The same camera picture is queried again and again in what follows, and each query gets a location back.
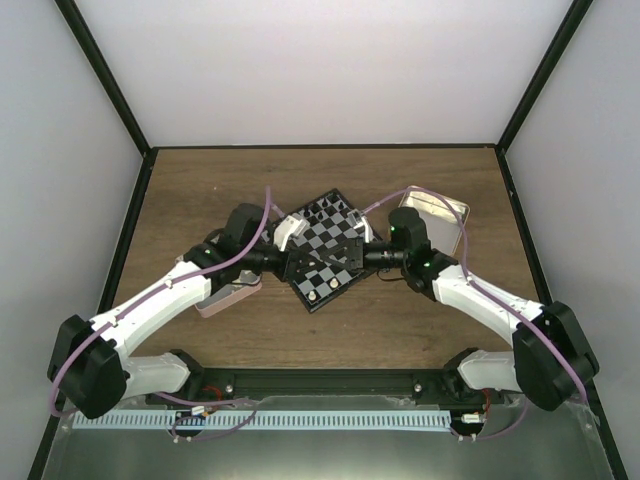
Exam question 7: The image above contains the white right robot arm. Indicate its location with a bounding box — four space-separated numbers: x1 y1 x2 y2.
320 207 599 411

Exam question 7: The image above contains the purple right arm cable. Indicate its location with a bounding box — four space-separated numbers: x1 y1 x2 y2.
359 186 589 444

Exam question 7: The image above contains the black chess pieces row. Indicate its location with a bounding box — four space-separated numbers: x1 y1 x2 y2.
302 192 346 224

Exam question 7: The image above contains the black grey chess board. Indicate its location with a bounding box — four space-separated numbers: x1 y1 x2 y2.
287 188 372 313

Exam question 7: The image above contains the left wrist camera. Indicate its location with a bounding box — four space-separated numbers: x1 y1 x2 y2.
273 214 309 252

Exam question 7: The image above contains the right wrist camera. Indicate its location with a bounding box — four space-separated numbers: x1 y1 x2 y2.
347 209 370 234

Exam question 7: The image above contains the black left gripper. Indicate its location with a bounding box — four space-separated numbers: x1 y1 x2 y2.
242 242 322 284

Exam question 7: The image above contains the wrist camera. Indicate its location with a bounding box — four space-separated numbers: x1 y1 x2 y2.
347 209 370 234
273 214 309 252

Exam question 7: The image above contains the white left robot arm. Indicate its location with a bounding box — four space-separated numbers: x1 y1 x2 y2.
47 203 309 419

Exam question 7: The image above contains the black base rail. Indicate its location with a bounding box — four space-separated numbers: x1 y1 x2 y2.
174 368 509 407

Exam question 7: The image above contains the light blue slotted cable duct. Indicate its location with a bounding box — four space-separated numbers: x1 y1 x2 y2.
73 410 452 432

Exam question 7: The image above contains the pink tin with pieces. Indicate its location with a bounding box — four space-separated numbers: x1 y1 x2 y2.
195 270 262 318

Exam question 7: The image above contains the yellow empty tin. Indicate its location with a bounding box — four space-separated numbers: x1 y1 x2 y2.
399 186 470 256

